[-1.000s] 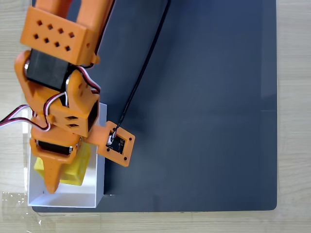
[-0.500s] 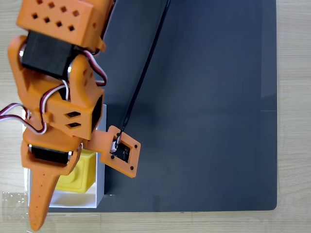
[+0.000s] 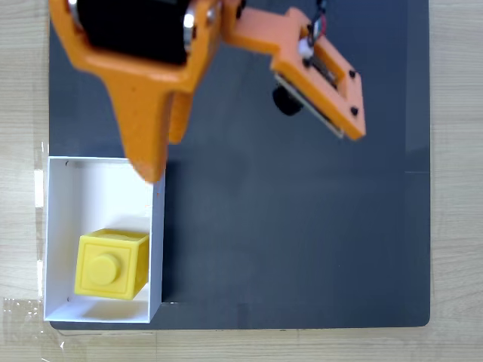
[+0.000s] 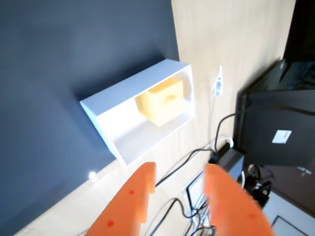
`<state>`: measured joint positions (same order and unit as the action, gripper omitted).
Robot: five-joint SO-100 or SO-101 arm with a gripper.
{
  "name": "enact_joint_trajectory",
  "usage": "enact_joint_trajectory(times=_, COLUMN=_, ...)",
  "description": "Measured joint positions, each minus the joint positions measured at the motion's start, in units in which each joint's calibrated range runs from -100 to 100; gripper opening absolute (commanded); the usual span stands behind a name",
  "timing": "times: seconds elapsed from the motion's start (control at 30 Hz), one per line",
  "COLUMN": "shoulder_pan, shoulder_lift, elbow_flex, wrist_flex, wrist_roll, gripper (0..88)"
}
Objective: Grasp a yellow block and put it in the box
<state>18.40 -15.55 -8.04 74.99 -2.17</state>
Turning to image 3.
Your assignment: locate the white open cardboard box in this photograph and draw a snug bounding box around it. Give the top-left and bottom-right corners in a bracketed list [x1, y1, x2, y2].
[42, 155, 168, 324]

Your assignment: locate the camera cable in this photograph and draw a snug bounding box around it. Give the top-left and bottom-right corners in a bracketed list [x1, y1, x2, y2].
[306, 0, 330, 43]

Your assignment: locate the clear tape strip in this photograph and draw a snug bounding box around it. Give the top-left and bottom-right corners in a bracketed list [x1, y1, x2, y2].
[33, 142, 50, 209]
[35, 259, 45, 299]

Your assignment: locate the orange camera mount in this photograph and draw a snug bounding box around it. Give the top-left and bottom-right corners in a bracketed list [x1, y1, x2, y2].
[221, 6, 368, 143]

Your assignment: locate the yellow block with round stud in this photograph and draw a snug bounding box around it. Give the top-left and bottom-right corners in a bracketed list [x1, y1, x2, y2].
[73, 227, 150, 302]

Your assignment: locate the dark grey mat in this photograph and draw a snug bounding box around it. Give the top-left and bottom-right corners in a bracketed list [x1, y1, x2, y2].
[48, 0, 432, 332]

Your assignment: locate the black camera module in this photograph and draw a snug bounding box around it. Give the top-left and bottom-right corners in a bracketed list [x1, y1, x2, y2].
[272, 72, 345, 140]

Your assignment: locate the wide clear tape patch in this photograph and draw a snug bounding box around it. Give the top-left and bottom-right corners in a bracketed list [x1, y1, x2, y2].
[2, 296, 48, 342]

